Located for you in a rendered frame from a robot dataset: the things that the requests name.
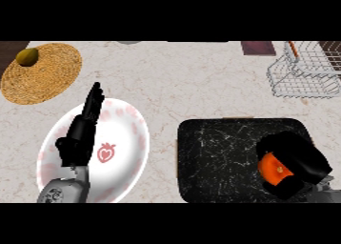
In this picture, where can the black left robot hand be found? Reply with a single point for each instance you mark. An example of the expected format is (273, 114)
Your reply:
(81, 127)

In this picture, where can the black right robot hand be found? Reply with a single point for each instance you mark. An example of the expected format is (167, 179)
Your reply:
(299, 158)

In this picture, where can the orange squash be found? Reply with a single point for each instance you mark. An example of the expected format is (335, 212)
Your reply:
(274, 169)

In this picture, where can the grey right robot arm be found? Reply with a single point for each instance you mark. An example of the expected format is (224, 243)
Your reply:
(329, 192)

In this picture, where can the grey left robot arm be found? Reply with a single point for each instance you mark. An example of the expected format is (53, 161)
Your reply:
(65, 187)

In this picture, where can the black marble tray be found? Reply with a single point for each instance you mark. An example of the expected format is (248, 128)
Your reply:
(224, 158)

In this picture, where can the orange stick in basket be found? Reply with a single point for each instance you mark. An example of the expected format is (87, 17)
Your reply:
(293, 48)

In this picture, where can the white plate with strawberry print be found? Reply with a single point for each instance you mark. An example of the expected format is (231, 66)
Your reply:
(117, 152)

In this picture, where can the round woven straw placemat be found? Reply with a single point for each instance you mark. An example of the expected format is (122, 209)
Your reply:
(40, 73)

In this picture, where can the olive green fruit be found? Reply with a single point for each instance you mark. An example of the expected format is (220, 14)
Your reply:
(27, 56)

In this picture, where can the grey object at edge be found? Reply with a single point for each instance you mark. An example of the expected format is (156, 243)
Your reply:
(128, 42)

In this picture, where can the dark maroon flat object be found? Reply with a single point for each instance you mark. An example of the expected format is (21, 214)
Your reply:
(257, 48)

